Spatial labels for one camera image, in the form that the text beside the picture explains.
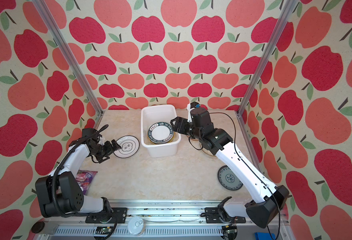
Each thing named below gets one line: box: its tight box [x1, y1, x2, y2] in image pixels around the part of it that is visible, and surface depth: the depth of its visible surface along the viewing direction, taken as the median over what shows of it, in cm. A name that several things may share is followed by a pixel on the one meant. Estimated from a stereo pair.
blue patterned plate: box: [217, 165, 244, 191], surface depth 88 cm
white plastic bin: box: [140, 104, 181, 158], surface depth 103 cm
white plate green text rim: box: [147, 122, 174, 144], surface depth 107 cm
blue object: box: [254, 232, 276, 240], surface depth 68 cm
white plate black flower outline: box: [113, 135, 140, 159], surface depth 103 cm
